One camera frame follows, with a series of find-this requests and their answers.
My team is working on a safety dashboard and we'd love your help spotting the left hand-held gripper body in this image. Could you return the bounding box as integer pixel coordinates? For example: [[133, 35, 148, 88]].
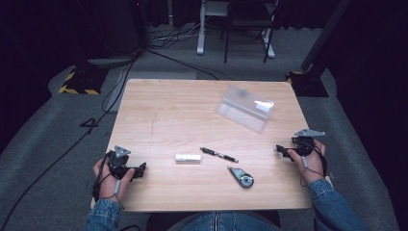
[[108, 144, 140, 181]]

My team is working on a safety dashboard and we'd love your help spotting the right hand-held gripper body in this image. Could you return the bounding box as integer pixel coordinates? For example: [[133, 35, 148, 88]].
[[290, 128, 326, 158]]

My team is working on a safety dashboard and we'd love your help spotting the clear plastic pencil case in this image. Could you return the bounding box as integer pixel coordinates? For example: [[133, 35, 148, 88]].
[[215, 84, 275, 134]]

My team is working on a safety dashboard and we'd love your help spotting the black pen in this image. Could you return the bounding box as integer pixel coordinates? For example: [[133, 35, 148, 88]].
[[199, 146, 240, 164]]

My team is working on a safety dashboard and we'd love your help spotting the person's right hand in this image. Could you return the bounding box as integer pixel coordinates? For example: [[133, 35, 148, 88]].
[[287, 139, 327, 185]]

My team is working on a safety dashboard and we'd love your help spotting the person's left hand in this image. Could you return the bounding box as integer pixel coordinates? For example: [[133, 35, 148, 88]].
[[92, 158, 136, 203]]

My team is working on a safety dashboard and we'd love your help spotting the white eraser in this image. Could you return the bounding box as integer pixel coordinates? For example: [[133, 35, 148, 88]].
[[174, 153, 203, 163]]

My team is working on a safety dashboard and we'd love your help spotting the black stand base with pole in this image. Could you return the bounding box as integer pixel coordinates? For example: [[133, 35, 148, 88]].
[[285, 0, 353, 98]]

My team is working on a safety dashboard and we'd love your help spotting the black yellow striped stand base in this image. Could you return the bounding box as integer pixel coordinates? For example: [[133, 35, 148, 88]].
[[58, 65, 109, 96]]

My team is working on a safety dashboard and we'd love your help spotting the person's lap in jeans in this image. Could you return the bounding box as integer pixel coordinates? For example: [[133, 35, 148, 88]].
[[179, 211, 273, 231]]

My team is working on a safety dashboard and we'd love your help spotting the black chair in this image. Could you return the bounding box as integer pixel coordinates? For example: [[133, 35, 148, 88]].
[[220, 0, 279, 64]]

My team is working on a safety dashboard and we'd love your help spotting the right hand-held gripper cable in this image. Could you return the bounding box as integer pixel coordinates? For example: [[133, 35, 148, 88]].
[[298, 140, 329, 188]]

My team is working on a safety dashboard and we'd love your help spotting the hand-held gripper cable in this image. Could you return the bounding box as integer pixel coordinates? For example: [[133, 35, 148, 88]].
[[91, 150, 127, 211], [298, 140, 329, 188]]

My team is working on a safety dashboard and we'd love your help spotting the left hand-held gripper cable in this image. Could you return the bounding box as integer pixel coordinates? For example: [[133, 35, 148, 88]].
[[91, 150, 127, 211]]

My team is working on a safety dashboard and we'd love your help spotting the long black floor cable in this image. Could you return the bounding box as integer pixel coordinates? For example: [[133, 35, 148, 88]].
[[0, 59, 138, 225]]

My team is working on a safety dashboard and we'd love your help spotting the bundle of floor cables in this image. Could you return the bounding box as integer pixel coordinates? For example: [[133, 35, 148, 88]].
[[147, 23, 204, 50]]

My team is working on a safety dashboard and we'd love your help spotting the white desk frame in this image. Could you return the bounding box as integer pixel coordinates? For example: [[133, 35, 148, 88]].
[[195, 0, 276, 60]]

